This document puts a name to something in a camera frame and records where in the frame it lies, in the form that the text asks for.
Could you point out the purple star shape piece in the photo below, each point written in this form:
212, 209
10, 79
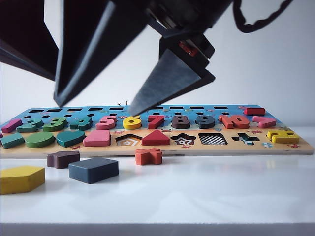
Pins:
62, 160

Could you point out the yellow plus sign piece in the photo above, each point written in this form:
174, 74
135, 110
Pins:
283, 137

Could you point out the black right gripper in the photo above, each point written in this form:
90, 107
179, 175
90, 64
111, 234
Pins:
177, 12

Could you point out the green number three piece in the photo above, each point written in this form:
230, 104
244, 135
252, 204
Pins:
55, 125

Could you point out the wooden number shape puzzle board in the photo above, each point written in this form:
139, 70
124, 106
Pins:
221, 150

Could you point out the dark blue square block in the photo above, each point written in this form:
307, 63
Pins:
93, 170

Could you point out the brown number eight piece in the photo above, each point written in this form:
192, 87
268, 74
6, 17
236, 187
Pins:
180, 124

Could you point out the green oval shape piece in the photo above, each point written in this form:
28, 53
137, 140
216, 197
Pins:
39, 140

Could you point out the orange number ten piece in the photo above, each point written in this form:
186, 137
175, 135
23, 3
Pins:
233, 121

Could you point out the red rectangular minus block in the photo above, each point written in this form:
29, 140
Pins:
254, 111

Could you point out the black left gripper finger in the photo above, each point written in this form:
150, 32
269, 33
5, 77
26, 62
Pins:
22, 27
27, 65

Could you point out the teal rectangle shape piece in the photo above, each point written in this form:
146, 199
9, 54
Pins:
12, 141

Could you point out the orange cross shape piece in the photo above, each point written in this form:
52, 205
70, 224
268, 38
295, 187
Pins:
147, 157

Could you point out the yellow number six piece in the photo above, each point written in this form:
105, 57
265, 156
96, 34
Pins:
132, 124

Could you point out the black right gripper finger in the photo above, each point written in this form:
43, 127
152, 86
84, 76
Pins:
86, 49

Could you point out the teal heart shape piece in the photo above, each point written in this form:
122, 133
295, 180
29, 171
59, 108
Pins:
70, 138

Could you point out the pink trapezoid shape piece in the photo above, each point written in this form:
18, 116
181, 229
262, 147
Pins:
97, 138

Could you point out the red triangle shape piece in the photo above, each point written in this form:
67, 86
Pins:
155, 138

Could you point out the pink number five piece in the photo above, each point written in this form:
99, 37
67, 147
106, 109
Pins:
105, 124

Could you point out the pink angled sign piece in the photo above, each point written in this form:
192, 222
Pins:
264, 122

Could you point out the yellow pentagon shape piece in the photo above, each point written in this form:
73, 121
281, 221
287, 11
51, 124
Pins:
21, 179

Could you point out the dark blue number nine piece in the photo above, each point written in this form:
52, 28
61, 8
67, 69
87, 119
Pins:
205, 123

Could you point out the dark green number four piece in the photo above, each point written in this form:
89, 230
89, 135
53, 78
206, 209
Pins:
82, 125

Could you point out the red number seven piece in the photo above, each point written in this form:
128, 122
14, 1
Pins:
156, 123

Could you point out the teal number two piece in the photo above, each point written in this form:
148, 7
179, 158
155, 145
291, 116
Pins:
29, 126

